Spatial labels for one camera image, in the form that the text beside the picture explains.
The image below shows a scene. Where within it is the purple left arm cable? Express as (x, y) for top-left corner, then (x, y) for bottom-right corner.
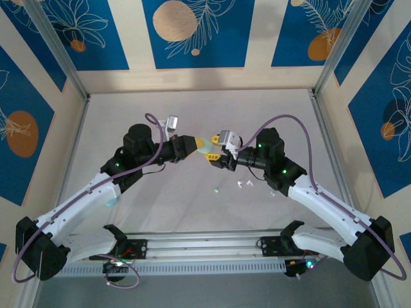
(12, 112), (168, 289)

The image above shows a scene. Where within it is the black controller board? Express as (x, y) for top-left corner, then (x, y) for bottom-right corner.
(284, 258), (319, 279)
(102, 259), (129, 283)

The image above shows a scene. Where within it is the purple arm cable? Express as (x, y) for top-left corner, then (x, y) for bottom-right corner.
(236, 114), (406, 280)
(12, 112), (168, 289)

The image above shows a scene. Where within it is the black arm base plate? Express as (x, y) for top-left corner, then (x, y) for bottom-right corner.
(114, 239), (148, 260)
(256, 235), (286, 257)

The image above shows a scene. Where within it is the aluminium frame rail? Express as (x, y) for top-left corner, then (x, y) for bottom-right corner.
(19, 92), (92, 308)
(308, 89), (391, 308)

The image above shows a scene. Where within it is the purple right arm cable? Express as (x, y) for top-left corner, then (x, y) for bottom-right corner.
(236, 114), (406, 280)

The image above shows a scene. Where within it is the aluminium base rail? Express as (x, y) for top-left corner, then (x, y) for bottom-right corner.
(123, 228), (346, 260)

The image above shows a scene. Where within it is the grey slotted cable duct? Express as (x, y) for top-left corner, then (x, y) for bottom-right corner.
(59, 259), (288, 277)

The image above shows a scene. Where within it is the aluminium frame post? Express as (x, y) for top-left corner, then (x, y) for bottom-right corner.
(22, 0), (91, 101)
(311, 0), (395, 99)

